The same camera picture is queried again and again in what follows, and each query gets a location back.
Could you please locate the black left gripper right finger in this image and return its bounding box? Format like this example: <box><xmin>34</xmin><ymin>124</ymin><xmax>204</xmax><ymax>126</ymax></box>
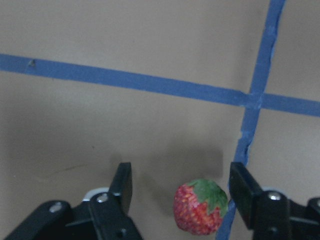
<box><xmin>229</xmin><ymin>161</ymin><xmax>320</xmax><ymax>240</ymax></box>

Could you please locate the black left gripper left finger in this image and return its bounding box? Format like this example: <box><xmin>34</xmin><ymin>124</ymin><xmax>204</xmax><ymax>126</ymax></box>
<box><xmin>88</xmin><ymin>162</ymin><xmax>143</xmax><ymax>240</ymax></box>

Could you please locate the red strawberry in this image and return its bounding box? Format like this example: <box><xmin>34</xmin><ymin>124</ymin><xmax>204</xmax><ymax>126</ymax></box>
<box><xmin>173</xmin><ymin>178</ymin><xmax>229</xmax><ymax>236</ymax></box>

